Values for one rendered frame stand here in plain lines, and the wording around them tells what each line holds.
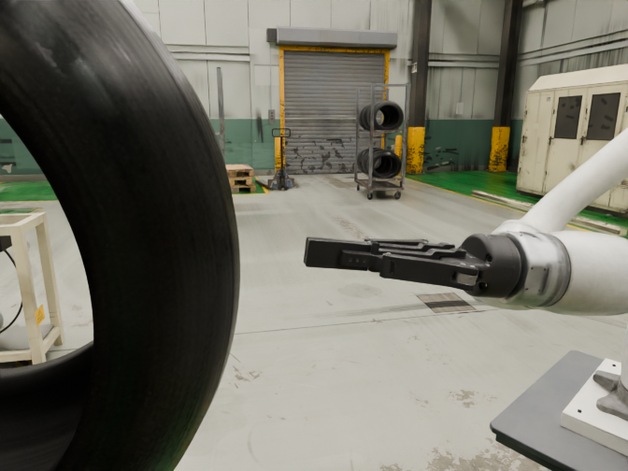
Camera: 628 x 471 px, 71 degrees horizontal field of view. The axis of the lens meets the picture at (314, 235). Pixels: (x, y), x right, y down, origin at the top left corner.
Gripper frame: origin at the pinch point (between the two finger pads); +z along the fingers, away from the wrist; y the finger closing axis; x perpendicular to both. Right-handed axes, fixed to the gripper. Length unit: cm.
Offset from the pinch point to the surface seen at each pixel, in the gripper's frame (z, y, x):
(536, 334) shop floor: -191, -176, 89
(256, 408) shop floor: -14, -136, 113
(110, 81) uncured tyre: 19.7, 17.0, -13.4
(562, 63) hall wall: -743, -908, -256
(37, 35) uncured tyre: 23.1, 17.7, -15.1
